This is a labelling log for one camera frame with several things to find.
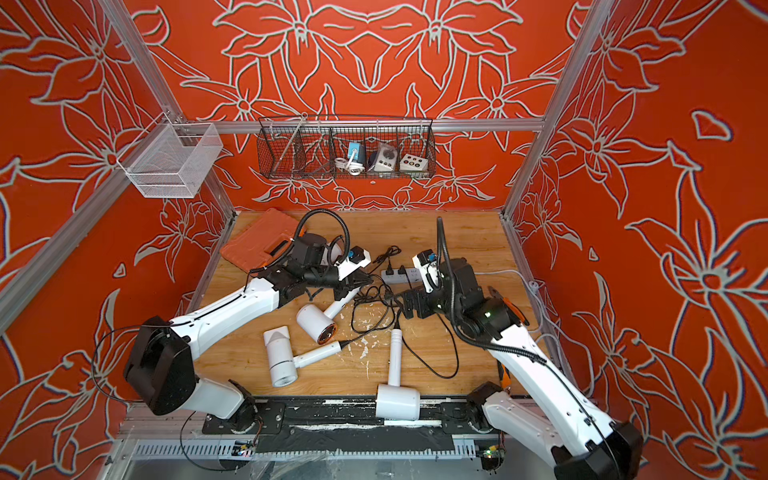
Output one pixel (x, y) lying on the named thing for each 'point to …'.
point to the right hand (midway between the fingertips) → (402, 292)
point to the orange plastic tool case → (263, 242)
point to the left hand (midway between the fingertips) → (370, 275)
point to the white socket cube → (413, 163)
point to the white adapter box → (386, 159)
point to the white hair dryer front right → (393, 400)
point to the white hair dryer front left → (283, 363)
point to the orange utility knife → (506, 377)
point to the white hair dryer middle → (319, 324)
